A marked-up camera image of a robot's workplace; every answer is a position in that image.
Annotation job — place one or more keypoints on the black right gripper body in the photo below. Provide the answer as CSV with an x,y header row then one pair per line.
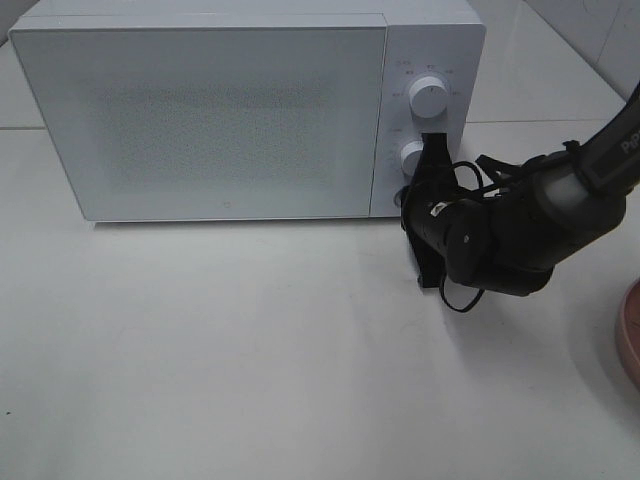
x,y
443,228

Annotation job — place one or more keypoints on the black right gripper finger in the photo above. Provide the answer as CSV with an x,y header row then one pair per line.
x,y
434,157

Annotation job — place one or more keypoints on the pink round plate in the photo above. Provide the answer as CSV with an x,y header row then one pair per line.
x,y
627,333

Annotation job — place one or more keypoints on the white microwave door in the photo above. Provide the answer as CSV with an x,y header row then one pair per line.
x,y
156,125

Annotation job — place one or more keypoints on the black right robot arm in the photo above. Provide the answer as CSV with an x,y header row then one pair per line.
x,y
500,227

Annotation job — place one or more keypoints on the lower white dial knob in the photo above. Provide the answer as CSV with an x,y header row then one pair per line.
x,y
410,155

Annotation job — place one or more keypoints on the white dial knob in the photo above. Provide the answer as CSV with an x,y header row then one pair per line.
x,y
410,155
428,96

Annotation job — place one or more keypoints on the upper white dial knob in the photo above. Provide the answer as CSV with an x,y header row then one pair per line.
x,y
428,96

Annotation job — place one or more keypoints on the white microwave oven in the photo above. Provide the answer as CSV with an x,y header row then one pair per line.
x,y
441,38

